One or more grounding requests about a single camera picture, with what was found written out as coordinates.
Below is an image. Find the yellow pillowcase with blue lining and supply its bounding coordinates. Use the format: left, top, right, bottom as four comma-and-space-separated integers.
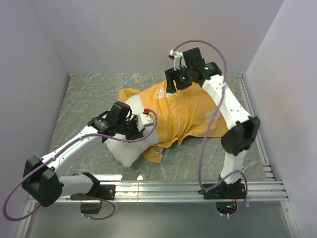
118, 81, 228, 163

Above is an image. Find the right side aluminium rail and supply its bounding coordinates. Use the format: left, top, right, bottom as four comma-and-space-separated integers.
237, 74, 275, 181

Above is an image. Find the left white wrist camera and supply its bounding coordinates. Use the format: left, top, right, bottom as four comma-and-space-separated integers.
137, 109, 155, 131

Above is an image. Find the purple cable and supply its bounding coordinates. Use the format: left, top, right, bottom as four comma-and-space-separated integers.
2, 110, 158, 221
172, 39, 248, 218

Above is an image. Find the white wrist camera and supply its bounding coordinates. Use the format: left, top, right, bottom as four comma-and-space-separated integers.
137, 109, 155, 131
168, 50, 186, 71

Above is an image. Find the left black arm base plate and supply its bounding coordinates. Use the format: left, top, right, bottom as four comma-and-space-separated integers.
70, 184, 116, 200

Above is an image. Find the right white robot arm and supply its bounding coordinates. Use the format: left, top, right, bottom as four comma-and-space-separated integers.
165, 47, 260, 198

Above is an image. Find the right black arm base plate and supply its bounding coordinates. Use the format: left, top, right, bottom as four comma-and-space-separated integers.
198, 179, 247, 200

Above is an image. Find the white pillow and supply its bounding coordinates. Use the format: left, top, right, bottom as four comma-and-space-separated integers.
105, 94, 159, 168

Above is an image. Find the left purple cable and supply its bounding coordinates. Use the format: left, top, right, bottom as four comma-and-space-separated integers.
2, 110, 158, 221

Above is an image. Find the aluminium mounting rail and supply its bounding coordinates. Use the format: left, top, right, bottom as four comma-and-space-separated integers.
17, 181, 292, 238

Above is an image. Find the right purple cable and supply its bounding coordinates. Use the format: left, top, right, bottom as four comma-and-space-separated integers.
172, 39, 248, 218

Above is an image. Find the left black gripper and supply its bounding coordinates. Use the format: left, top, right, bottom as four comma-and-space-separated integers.
117, 115, 146, 143

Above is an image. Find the black box under rail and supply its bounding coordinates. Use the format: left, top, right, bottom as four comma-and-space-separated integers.
80, 201, 103, 215

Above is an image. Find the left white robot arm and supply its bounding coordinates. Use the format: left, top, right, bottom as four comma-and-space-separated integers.
21, 102, 143, 207

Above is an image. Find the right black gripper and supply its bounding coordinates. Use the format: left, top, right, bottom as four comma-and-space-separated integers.
164, 64, 193, 95

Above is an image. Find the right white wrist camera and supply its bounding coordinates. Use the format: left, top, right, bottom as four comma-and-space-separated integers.
168, 50, 186, 71

